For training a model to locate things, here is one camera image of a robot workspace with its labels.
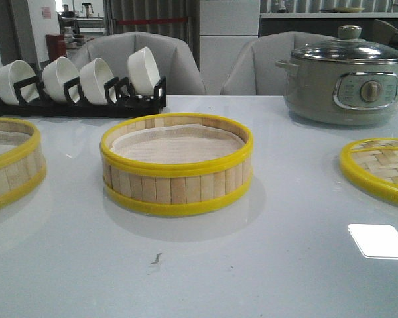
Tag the bamboo steamer tray yellow rims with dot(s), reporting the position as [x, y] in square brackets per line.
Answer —
[24, 167]

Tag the white bowl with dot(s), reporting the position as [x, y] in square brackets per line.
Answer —
[56, 74]
[143, 71]
[10, 74]
[93, 77]

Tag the woven bamboo steamer lid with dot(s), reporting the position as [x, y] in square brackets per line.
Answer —
[372, 165]

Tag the dark grey counter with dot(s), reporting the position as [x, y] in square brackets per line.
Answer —
[321, 23]

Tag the white bowl far right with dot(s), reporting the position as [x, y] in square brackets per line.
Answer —
[143, 71]

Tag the white steamer liner paper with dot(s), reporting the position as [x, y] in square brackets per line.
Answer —
[179, 144]

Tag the white liner in moved tray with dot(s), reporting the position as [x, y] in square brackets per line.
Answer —
[10, 140]

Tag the grey armchair right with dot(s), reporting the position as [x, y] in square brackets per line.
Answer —
[255, 73]

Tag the black dish rack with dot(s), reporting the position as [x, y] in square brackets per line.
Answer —
[122, 101]

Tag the white cabinet column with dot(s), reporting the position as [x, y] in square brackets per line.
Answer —
[225, 26]

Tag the green electric cooking pot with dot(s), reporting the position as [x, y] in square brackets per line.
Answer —
[341, 93]

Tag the bamboo steamer base tray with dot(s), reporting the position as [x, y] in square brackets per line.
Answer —
[177, 189]

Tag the grey armchair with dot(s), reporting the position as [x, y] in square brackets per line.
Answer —
[173, 57]
[255, 73]

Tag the white bowl far left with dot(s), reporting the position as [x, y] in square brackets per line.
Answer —
[10, 74]

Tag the glass pot lid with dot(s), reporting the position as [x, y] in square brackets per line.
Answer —
[348, 47]

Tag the red bin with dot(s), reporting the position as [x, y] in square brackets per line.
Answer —
[56, 46]

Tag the grey armchair left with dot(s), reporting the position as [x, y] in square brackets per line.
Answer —
[173, 57]

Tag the red barrier tape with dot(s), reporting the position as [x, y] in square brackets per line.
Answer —
[152, 21]

